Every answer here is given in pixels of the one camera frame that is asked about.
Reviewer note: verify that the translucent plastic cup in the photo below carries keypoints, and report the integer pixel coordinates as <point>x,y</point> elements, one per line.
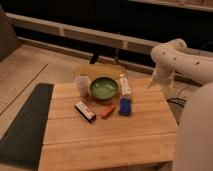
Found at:
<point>82,84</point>

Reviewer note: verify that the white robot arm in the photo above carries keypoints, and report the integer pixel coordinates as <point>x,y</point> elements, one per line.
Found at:
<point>194,144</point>

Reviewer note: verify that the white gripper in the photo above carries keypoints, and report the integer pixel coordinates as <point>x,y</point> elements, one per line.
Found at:
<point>162,75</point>

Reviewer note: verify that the wooden table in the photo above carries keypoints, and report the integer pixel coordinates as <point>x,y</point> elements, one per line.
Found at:
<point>71,143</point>

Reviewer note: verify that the green bowl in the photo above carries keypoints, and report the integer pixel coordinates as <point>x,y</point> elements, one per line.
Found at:
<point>103,88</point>

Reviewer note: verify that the white bottle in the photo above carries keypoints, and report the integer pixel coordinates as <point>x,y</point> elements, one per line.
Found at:
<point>125,88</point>

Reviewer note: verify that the orange carrot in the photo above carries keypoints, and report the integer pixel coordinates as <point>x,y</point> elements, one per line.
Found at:
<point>108,111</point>

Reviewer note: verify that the black red white box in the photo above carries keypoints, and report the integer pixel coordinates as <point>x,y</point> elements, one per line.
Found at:
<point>88,114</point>

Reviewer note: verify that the black floor mat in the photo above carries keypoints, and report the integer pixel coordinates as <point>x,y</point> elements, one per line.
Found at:
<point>22,142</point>

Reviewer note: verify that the black stand leg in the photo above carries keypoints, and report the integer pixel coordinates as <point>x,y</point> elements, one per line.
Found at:
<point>94,58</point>

